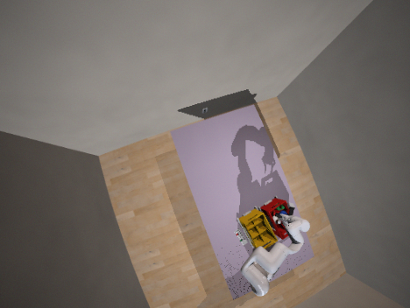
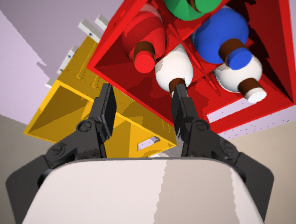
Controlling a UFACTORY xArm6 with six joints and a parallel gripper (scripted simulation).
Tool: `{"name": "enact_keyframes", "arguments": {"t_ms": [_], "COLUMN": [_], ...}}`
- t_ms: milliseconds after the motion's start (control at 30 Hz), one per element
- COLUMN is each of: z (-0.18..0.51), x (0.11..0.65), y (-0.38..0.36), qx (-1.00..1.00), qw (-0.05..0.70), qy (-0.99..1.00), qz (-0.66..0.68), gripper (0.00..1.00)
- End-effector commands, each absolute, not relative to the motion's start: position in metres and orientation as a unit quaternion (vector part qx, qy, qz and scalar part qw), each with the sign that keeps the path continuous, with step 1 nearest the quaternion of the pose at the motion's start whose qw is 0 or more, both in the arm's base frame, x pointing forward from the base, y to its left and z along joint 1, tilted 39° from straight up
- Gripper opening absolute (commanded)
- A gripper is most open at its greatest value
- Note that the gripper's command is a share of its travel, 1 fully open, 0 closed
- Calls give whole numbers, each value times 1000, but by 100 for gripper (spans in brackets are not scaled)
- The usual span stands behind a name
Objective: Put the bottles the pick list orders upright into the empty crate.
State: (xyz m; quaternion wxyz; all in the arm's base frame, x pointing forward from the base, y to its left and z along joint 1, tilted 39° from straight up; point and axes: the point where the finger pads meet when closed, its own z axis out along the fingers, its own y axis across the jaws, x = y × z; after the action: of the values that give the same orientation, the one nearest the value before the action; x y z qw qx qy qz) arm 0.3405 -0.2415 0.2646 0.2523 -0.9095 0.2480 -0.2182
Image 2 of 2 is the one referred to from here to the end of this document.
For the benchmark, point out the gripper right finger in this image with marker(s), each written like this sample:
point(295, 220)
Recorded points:
point(200, 141)

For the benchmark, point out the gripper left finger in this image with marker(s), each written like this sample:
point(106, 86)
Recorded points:
point(87, 142)

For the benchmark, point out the white bottle with brown label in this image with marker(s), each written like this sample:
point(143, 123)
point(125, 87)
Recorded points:
point(244, 80)

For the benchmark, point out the blue bottle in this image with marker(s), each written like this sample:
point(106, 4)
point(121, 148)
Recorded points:
point(223, 36)

